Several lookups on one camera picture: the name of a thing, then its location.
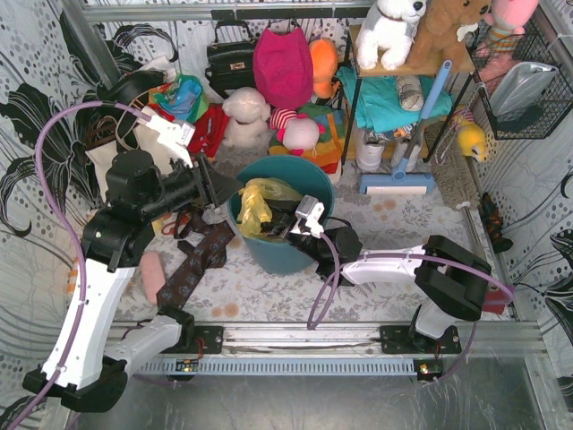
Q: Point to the pink white plush doll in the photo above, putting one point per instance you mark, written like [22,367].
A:
[297,132]

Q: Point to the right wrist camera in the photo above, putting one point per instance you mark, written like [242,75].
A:
[307,218]

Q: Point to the teal cloth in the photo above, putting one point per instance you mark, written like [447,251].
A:
[378,106]

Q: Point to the red garment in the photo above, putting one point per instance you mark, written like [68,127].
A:
[209,131]

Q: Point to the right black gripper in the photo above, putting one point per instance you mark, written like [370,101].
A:
[292,237]

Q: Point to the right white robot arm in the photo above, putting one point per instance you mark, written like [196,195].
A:
[454,280]

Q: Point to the black wire basket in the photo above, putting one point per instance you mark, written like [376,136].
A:
[540,119]

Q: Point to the black hat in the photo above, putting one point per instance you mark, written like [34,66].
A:
[133,88]

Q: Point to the white plush dog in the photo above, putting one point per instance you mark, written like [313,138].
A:
[387,33]

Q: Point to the yellow plush duck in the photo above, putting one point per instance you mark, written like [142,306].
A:
[470,136]

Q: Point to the grey foil pouch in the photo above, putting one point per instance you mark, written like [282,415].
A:
[521,87]

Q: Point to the light blue squeegee tool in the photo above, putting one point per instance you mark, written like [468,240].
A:
[398,181]

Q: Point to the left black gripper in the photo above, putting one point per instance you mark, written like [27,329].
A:
[208,180]

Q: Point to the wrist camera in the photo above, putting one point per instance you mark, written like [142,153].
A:
[174,136]
[307,218]

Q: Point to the white fluffy plush lamb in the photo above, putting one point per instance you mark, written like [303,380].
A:
[248,113]

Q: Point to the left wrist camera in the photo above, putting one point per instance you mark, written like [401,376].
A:
[174,136]

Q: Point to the dark patterned necktie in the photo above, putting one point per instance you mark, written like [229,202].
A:
[205,247]

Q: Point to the brown teddy bear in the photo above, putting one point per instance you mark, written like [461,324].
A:
[438,31]

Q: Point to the magenta felt bag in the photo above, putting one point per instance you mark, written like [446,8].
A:
[282,68]

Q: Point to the black leather handbag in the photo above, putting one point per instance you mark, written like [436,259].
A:
[230,65]

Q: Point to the rainbow striped cloth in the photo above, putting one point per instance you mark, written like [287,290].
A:
[329,149]

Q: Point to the yellow plastic trash bag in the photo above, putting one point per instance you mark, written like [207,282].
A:
[264,203]

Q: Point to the cream canvas tote bag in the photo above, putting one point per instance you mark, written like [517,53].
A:
[103,157]

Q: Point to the orange plush toy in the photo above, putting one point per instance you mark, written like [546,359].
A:
[324,64]

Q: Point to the pink cloth roll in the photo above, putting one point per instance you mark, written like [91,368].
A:
[153,275]

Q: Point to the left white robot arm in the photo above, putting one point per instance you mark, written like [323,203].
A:
[85,374]

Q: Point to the teal plastic trash bin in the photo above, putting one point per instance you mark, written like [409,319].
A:
[281,258]

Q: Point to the colourful striped cloth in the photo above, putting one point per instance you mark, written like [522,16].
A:
[184,99]

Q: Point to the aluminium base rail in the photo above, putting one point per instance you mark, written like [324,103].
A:
[494,339]

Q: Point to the pink plush toy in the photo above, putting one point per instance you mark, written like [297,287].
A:
[507,19]

